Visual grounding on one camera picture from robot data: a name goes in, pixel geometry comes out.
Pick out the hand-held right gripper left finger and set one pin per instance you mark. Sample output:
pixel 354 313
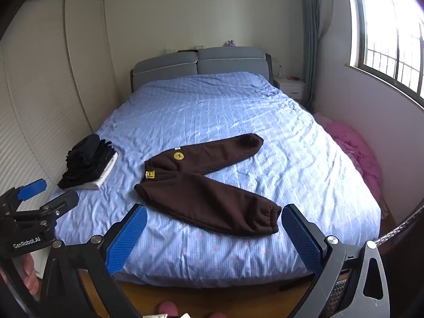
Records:
pixel 127 238

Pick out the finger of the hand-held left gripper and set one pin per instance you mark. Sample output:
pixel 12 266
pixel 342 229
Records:
pixel 63 204
pixel 31 188

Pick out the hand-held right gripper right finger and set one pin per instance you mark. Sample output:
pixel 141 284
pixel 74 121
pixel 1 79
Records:
pixel 301 238

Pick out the brown pants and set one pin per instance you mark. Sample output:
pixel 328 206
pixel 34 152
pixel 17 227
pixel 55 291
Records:
pixel 205 198

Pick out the person's left hand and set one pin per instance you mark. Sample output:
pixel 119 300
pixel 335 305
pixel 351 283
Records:
pixel 31 273

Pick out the folded dark clothes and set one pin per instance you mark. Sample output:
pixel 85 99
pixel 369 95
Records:
pixel 82 162

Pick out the pink slipper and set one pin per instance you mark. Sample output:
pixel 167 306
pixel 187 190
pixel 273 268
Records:
pixel 168 308
pixel 218 315

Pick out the pink blanket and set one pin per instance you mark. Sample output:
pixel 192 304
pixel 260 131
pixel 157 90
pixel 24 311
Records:
pixel 351 145

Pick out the cream wardrobe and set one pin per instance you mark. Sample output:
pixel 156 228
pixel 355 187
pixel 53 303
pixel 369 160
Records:
pixel 49 73

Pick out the white nightstand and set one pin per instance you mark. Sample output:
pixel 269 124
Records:
pixel 291 87

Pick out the bed with blue sheet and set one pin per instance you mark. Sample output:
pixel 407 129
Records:
pixel 215 112

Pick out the grey padded headboard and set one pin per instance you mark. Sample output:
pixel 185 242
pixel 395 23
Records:
pixel 228 61

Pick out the flat dark item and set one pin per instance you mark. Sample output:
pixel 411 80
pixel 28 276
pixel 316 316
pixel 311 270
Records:
pixel 187 50

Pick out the teal curtain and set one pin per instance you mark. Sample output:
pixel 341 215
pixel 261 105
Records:
pixel 309 39

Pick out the small purple toy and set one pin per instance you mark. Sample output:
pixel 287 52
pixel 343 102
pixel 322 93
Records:
pixel 231 43

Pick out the window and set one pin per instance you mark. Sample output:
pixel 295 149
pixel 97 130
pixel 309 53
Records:
pixel 381 39

